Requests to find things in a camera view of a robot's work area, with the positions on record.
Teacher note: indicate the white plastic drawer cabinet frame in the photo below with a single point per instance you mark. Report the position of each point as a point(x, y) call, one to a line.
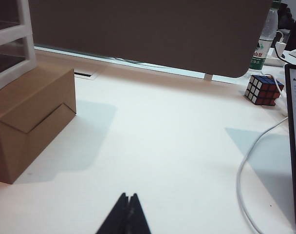
point(28, 36)

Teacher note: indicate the brown cardboard box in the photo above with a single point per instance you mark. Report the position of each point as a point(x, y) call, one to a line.
point(28, 122)

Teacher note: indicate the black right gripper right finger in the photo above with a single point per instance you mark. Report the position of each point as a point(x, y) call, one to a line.
point(138, 217)

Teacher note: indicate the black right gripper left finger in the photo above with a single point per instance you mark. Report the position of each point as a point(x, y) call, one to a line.
point(116, 217)

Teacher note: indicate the grey desk partition panel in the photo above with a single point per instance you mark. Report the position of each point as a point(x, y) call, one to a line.
point(138, 31)

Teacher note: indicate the white power adapter plug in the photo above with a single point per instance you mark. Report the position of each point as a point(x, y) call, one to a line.
point(280, 47)

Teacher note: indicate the white partition foot bracket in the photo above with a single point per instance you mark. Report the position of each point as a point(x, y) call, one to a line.
point(208, 77)

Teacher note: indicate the black Rubik's cube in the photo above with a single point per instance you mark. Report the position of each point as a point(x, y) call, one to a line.
point(262, 91)

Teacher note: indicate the clear water bottle green label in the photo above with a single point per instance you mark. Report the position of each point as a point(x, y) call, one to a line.
point(262, 48)

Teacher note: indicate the white power strip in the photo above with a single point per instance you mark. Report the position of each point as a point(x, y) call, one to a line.
point(272, 59)

